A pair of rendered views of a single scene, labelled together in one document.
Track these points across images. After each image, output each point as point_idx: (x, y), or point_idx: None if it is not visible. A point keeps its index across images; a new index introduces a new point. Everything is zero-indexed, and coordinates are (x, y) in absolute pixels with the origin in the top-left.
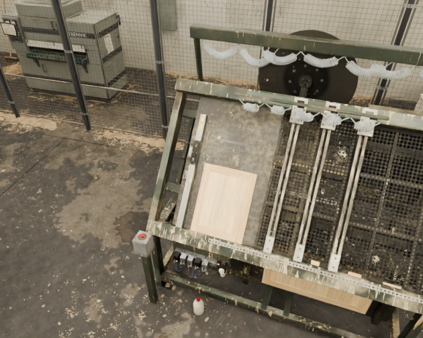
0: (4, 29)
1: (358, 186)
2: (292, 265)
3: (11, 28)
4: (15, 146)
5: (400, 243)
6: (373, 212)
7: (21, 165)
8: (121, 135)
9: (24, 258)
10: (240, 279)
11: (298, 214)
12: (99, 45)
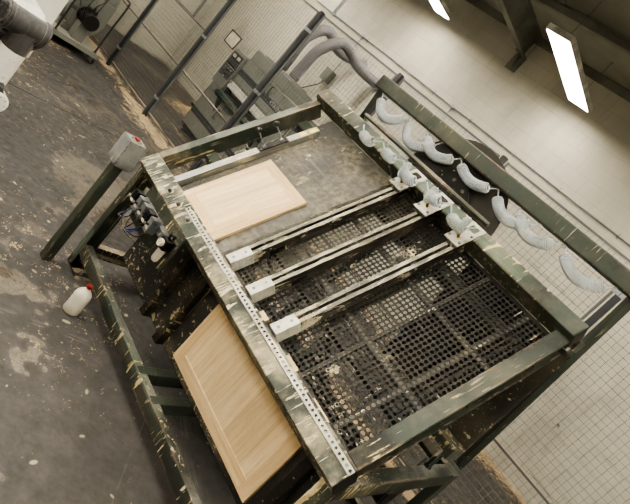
0: (228, 37)
1: (395, 289)
2: (238, 292)
3: (235, 40)
4: (111, 114)
5: (380, 377)
6: (384, 323)
7: (96, 120)
8: None
9: None
10: (149, 357)
11: None
12: (284, 135)
